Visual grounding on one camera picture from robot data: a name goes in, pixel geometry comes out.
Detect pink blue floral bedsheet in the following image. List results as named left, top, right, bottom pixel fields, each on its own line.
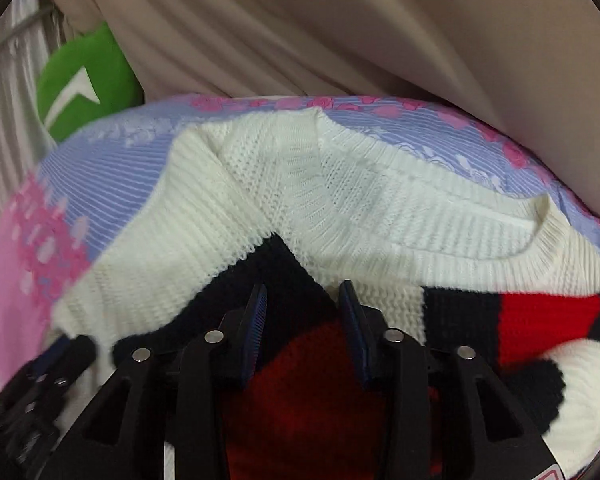
left=0, top=92, right=600, bottom=411

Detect white knit sweater black red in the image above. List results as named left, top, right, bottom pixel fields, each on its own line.
left=55, top=110, right=600, bottom=480

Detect white satin curtain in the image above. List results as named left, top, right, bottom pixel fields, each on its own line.
left=0, top=0, right=71, bottom=246

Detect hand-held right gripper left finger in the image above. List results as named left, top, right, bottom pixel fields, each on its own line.
left=42, top=282, right=268, bottom=480

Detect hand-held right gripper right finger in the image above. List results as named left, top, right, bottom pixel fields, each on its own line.
left=337, top=280, right=563, bottom=480

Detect green plush pillow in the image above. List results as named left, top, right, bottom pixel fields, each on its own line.
left=36, top=21, right=143, bottom=143

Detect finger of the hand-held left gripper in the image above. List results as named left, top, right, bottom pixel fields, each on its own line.
left=27, top=335, right=98, bottom=391

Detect beige draped cloth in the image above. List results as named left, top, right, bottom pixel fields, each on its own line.
left=50, top=0, right=600, bottom=231

